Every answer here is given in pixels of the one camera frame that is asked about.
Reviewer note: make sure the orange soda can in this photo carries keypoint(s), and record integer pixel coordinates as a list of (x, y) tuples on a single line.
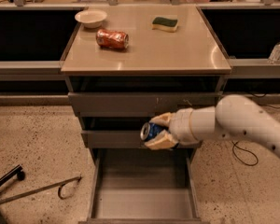
[(112, 39)]

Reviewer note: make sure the middle grey drawer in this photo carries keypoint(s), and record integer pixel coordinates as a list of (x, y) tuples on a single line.
[(112, 139)]

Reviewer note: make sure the white bowl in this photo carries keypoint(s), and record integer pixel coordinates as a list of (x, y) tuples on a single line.
[(91, 18)]

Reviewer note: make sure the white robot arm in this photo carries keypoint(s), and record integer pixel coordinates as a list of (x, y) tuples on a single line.
[(235, 117)]

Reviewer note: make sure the black chair leg with caster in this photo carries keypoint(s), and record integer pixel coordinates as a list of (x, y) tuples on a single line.
[(16, 171)]

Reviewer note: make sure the green yellow sponge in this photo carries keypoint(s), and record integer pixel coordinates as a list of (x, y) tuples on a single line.
[(164, 24)]

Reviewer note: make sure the grey metal rod with hook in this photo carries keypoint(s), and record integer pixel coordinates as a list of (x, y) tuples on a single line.
[(34, 191)]

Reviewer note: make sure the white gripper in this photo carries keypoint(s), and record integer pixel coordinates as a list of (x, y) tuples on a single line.
[(181, 125)]

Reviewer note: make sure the grey drawer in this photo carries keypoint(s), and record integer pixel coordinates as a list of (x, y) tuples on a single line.
[(140, 186), (136, 104), (112, 139)]

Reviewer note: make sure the clear plastic water bottle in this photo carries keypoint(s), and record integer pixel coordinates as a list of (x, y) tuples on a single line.
[(275, 54)]

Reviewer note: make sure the bottom grey drawer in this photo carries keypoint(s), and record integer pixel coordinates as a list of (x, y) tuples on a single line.
[(140, 186)]

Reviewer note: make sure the grey drawer cabinet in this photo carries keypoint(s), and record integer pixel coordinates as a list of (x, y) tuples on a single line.
[(187, 60)]

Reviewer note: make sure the blue pepsi can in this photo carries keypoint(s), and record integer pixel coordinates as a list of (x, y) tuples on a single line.
[(150, 130)]

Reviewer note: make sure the top grey drawer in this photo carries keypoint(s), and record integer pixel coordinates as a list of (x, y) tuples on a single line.
[(136, 104)]

